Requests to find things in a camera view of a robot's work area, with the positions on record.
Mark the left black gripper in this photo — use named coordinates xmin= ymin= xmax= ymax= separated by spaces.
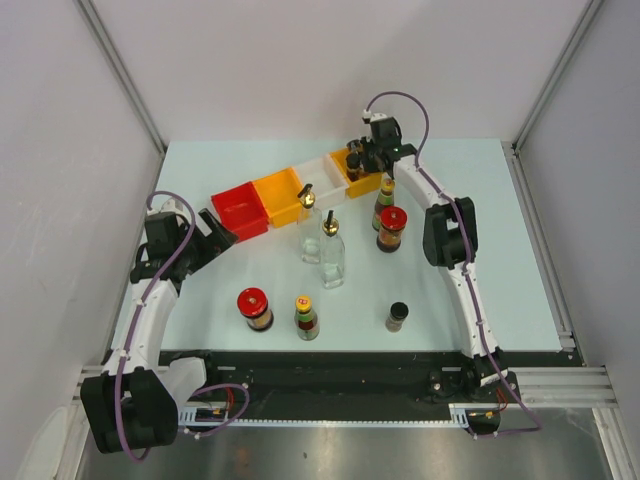
xmin=174 ymin=209 xmax=237 ymax=274

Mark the black lid spice jar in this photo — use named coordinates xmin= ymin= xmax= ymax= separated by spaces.
xmin=345 ymin=153 xmax=361 ymax=182
xmin=385 ymin=302 xmax=409 ymax=333
xmin=347 ymin=139 xmax=363 ymax=155

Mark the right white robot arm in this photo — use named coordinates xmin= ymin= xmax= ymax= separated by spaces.
xmin=360 ymin=111 xmax=508 ymax=401

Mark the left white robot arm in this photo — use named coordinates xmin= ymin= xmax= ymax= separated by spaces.
xmin=80 ymin=207 xmax=237 ymax=454

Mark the right yellow plastic bin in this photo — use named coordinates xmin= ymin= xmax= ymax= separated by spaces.
xmin=324 ymin=147 xmax=382 ymax=200

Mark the yellow plastic bin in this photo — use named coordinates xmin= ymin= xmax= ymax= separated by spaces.
xmin=252 ymin=167 xmax=302 ymax=228
xmin=324 ymin=147 xmax=382 ymax=200

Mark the red plastic bin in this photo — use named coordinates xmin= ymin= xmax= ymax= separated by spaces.
xmin=211 ymin=182 xmax=268 ymax=242

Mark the rear green label sauce bottle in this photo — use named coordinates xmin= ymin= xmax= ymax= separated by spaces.
xmin=372 ymin=177 xmax=395 ymax=231

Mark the green label sauce bottle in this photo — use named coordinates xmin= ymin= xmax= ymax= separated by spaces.
xmin=372 ymin=177 xmax=395 ymax=231
xmin=294 ymin=295 xmax=319 ymax=341

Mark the white plastic bin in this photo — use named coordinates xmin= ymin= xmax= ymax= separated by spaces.
xmin=294 ymin=155 xmax=348 ymax=210

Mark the rear red lid jar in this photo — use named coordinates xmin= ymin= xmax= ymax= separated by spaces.
xmin=376 ymin=206 xmax=408 ymax=253

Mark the red lid jar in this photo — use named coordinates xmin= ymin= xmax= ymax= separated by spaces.
xmin=376 ymin=206 xmax=408 ymax=253
xmin=237 ymin=287 xmax=274 ymax=332

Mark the left yellow plastic bin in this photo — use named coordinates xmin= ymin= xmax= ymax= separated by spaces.
xmin=252 ymin=167 xmax=302 ymax=228

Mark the front red lid jar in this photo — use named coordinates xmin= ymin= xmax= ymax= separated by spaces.
xmin=237 ymin=287 xmax=274 ymax=332

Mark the rear glass oil bottle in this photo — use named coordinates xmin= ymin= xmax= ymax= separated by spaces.
xmin=297 ymin=183 xmax=322 ymax=264

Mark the glass oil bottle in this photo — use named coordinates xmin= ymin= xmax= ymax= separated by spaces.
xmin=297 ymin=183 xmax=322 ymax=264
xmin=320 ymin=210 xmax=345 ymax=289

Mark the front glass oil bottle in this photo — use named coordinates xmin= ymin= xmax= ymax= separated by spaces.
xmin=320 ymin=210 xmax=345 ymax=289

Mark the front green label sauce bottle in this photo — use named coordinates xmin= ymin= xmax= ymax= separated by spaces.
xmin=294 ymin=295 xmax=319 ymax=341

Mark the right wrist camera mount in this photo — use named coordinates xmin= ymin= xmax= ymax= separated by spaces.
xmin=361 ymin=110 xmax=388 ymax=125

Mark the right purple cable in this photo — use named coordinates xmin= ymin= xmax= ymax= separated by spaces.
xmin=364 ymin=90 xmax=544 ymax=434

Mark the purple cable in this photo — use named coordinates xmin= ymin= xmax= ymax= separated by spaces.
xmin=364 ymin=90 xmax=544 ymax=434
xmin=114 ymin=191 xmax=196 ymax=461

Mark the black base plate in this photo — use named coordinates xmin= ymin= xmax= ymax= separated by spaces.
xmin=160 ymin=350 xmax=518 ymax=422

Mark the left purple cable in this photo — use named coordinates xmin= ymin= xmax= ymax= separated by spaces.
xmin=114 ymin=191 xmax=196 ymax=461

